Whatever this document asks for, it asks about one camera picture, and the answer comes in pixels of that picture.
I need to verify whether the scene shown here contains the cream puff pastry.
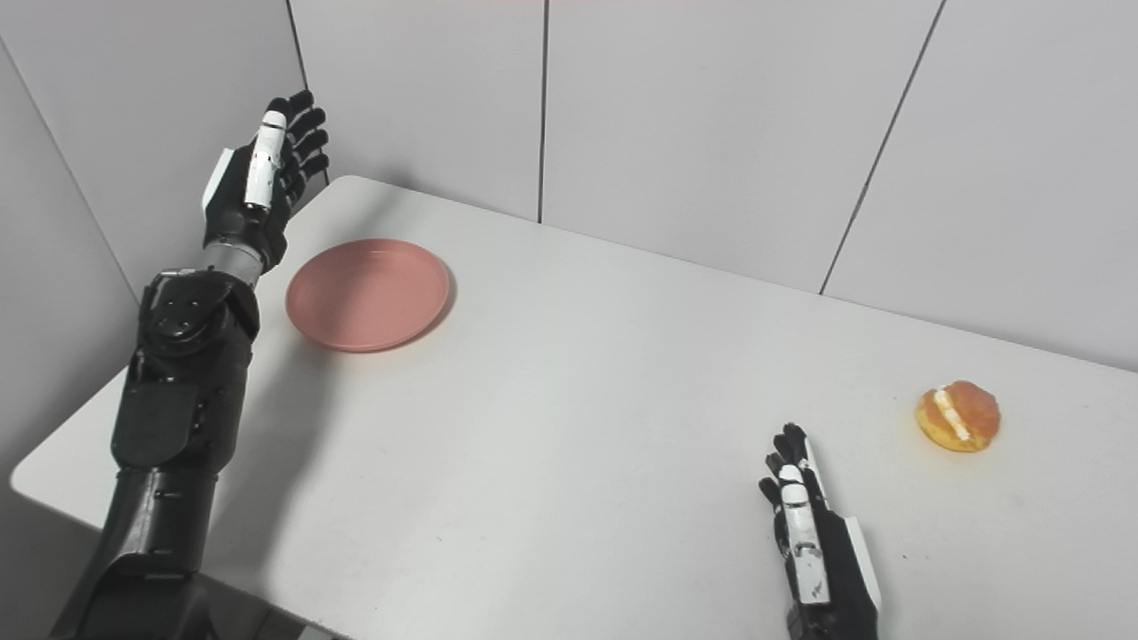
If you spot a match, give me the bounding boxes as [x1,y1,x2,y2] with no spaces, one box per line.
[915,380,1002,453]

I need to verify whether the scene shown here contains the pink round plate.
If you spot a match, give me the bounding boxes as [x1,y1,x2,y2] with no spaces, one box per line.
[284,238,452,354]

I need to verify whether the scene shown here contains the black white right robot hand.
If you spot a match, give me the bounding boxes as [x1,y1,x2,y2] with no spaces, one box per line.
[758,423,883,640]

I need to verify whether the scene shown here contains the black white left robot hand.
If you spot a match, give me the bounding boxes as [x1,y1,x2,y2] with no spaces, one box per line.
[202,89,330,272]

